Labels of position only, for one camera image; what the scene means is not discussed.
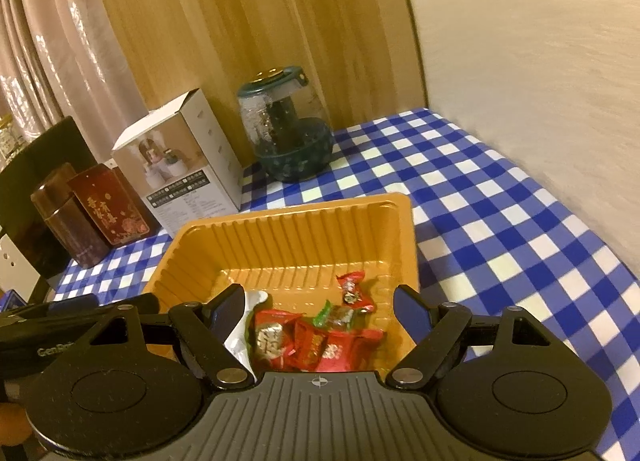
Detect white green snack bag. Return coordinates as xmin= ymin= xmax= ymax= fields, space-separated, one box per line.
xmin=224 ymin=290 xmax=269 ymax=375

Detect green brown candy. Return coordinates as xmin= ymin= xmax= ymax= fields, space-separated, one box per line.
xmin=311 ymin=301 xmax=355 ymax=332

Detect person's left hand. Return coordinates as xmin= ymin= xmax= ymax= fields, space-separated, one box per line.
xmin=0 ymin=403 xmax=32 ymax=447

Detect blue milk carton box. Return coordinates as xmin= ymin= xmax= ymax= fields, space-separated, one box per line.
xmin=0 ymin=290 xmax=27 ymax=313

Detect red white candy in tray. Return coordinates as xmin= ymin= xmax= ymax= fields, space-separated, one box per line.
xmin=253 ymin=309 xmax=302 ymax=371

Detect white chair back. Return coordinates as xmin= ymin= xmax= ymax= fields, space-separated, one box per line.
xmin=0 ymin=233 xmax=40 ymax=302

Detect red chinese gift box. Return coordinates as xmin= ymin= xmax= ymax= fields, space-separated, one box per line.
xmin=67 ymin=164 xmax=160 ymax=247

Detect red flat candy packet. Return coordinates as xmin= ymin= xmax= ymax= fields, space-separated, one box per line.
xmin=316 ymin=329 xmax=385 ymax=372

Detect blue white checkered tablecloth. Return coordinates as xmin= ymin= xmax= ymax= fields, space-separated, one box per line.
xmin=49 ymin=108 xmax=640 ymax=461

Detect brown metal tin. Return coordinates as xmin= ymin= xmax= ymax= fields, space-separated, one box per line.
xmin=30 ymin=163 xmax=110 ymax=268

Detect orange plastic tray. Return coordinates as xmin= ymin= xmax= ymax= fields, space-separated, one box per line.
xmin=143 ymin=193 xmax=419 ymax=374

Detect white humidifier box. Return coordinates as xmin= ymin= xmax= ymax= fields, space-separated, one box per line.
xmin=112 ymin=89 xmax=243 ymax=236

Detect black monitor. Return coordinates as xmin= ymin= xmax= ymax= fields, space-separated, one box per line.
xmin=0 ymin=117 xmax=96 ymax=279

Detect glass jar on shelf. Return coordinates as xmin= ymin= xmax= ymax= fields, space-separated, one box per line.
xmin=0 ymin=114 xmax=22 ymax=164

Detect green glass jar humidifier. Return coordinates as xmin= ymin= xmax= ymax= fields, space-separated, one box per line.
xmin=236 ymin=65 xmax=334 ymax=182

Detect beige curtain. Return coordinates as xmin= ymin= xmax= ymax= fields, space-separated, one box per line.
xmin=1 ymin=0 xmax=148 ymax=162

